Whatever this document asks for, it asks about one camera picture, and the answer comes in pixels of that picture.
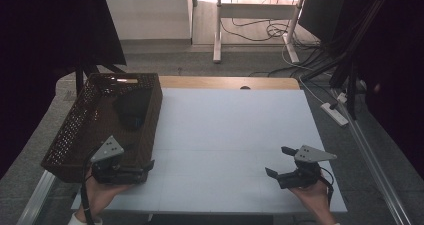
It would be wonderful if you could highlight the wooden table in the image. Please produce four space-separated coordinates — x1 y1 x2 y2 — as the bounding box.
158 75 301 91

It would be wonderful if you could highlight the white table mat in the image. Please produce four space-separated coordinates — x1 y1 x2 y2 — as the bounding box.
71 87 349 215

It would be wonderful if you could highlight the aluminium rail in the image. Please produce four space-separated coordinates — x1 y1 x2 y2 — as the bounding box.
331 88 415 225
15 169 57 225

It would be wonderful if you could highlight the brown woven basket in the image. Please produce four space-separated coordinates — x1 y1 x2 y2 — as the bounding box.
40 72 164 184

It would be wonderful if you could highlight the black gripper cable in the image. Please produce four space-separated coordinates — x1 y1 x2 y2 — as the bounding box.
80 146 101 225
319 166 335 209

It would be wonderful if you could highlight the black floor cable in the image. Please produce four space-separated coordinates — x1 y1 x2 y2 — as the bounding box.
219 17 334 79

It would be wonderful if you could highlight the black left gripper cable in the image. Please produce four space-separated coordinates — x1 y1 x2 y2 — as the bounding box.
80 146 101 225

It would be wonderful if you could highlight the black tripod stand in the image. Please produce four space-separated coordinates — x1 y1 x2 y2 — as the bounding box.
299 0 396 121

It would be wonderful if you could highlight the dark cloth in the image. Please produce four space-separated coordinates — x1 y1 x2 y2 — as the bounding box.
112 87 152 131

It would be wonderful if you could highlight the white desk frame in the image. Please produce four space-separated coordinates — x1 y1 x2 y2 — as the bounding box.
212 0 308 65

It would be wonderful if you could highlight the person's left hand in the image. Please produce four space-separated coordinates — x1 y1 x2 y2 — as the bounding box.
75 171 134 220

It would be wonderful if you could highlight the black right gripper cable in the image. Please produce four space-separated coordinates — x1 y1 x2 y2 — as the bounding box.
319 166 335 209

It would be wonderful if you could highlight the person's right hand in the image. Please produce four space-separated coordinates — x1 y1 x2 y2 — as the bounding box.
289 174 335 220

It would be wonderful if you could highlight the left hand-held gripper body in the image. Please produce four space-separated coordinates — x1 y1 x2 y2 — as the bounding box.
89 135 150 186

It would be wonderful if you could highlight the black curtain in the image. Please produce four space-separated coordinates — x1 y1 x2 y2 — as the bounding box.
0 0 128 180
333 0 424 181

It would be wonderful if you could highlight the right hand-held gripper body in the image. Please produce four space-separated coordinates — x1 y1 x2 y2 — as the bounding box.
276 144 339 190

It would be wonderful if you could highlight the white floor cable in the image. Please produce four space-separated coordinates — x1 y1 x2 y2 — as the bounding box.
281 44 338 105

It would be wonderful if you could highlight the white power strip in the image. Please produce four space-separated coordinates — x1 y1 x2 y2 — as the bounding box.
320 101 350 128

